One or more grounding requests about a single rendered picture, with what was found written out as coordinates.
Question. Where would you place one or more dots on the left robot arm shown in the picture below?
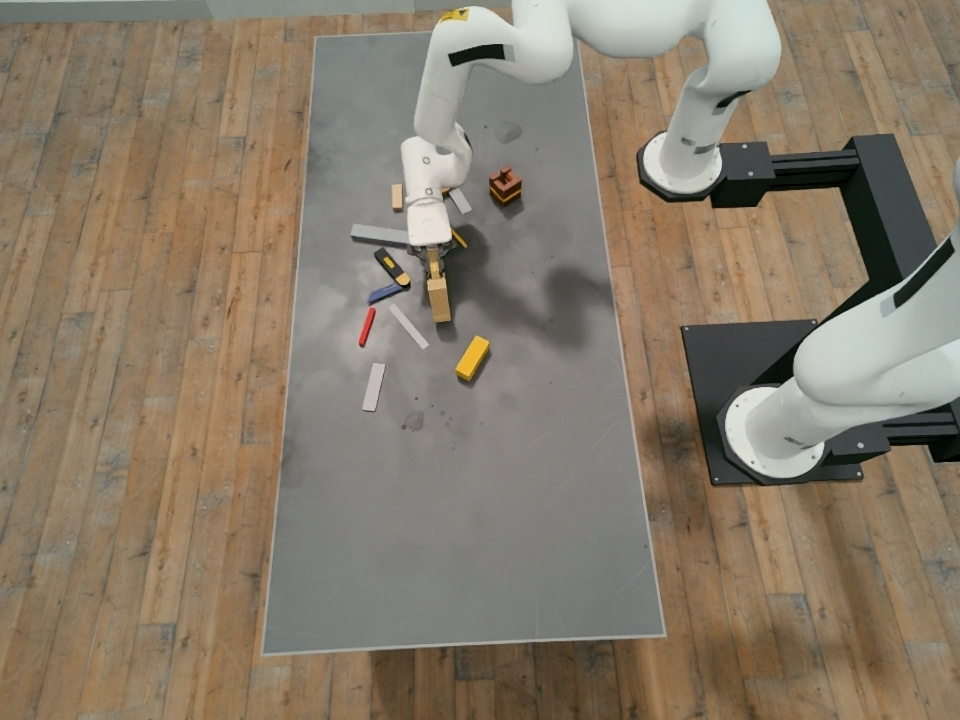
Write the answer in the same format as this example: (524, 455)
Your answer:
(853, 361)

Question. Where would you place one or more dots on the yellow pencil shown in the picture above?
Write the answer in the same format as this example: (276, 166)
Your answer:
(458, 238)

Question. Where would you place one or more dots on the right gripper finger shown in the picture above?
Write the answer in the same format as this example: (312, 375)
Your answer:
(443, 253)
(421, 255)

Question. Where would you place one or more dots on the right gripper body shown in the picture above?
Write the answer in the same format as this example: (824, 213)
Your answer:
(428, 225)

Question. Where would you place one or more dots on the red flat bar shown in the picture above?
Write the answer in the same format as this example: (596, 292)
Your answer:
(366, 326)

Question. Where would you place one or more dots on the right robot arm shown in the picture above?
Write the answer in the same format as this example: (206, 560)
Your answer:
(740, 38)

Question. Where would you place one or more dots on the thin white flat strip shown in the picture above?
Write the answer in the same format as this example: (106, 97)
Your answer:
(408, 326)

